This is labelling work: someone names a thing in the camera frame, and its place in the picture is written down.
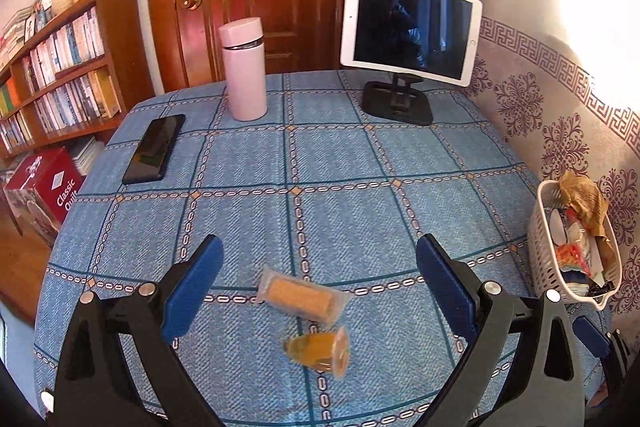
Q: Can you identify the tan crinkled snack bag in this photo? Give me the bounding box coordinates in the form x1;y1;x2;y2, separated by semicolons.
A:
559;171;616;270

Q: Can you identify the orange jelly cup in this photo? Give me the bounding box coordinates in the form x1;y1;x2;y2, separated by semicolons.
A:
283;326;350;379

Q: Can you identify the clear brown biscuit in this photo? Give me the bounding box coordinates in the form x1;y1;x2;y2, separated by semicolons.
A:
256;265;352;327

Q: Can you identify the red-edged clear snack packet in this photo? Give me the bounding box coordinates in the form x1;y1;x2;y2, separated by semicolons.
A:
554;242;591;277

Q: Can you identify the white green printed pouch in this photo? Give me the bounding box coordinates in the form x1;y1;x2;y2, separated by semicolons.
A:
548;208;573;246

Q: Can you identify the white plastic basket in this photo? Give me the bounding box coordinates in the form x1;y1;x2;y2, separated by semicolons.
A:
527;180;623;312

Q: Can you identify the red Classic Quilt box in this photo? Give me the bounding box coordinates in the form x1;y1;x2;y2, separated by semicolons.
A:
4;147;85;247

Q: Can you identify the blue patterned tablecloth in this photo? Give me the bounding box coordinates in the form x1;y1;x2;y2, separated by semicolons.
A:
31;68;618;427

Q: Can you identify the black smartphone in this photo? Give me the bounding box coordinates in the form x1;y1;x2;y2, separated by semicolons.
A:
122;114;186;185

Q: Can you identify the wooden bookshelf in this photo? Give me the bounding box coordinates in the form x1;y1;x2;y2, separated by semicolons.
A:
1;0;154;161

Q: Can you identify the black tablet stand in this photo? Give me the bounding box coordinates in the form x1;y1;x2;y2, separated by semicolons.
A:
361;74;434;127

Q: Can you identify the pink thermos bottle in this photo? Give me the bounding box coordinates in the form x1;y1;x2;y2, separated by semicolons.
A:
218;17;267;121

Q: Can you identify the white tablet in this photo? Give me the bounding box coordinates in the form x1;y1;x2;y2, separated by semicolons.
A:
340;0;483;87

